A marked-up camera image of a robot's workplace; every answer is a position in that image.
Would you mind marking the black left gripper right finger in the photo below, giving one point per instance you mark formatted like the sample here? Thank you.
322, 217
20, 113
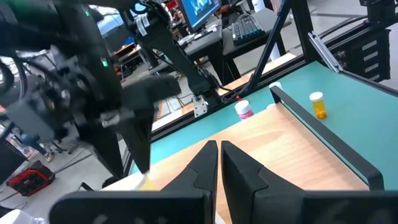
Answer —
248, 193

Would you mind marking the pink medicine bottle white cap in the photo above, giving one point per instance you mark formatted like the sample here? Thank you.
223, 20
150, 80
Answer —
244, 109

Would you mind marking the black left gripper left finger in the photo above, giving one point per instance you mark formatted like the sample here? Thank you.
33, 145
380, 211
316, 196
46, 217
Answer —
186, 202

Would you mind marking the black electronics box white labels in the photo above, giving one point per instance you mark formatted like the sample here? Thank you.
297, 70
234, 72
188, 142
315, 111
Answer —
354, 62

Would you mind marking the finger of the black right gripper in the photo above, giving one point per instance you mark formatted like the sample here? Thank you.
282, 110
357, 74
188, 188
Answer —
105, 149
140, 140

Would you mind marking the black office desk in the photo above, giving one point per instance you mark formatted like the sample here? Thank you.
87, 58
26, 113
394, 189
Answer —
205, 43

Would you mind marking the person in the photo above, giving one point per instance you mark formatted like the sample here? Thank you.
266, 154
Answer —
34, 143

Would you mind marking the red and black toolbox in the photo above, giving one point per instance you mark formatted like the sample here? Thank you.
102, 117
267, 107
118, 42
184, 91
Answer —
31, 180

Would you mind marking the green table mat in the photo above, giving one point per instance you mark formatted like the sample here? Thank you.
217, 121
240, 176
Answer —
357, 124

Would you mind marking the black aluminium table frame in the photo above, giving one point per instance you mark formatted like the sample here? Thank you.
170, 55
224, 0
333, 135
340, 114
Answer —
300, 18

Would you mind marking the wooden board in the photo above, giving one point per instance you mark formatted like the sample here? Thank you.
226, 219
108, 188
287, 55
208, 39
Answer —
280, 146

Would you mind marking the computer monitor on desk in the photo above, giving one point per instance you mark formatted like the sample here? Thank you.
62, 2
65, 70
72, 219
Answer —
202, 11

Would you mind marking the backlit computer keyboard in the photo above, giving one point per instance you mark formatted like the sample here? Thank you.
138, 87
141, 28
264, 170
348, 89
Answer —
247, 29

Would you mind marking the silver aluminium bar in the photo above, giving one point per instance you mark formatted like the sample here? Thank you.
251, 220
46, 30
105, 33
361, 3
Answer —
325, 53

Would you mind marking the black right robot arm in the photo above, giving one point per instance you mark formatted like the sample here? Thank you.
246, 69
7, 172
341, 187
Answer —
168, 46

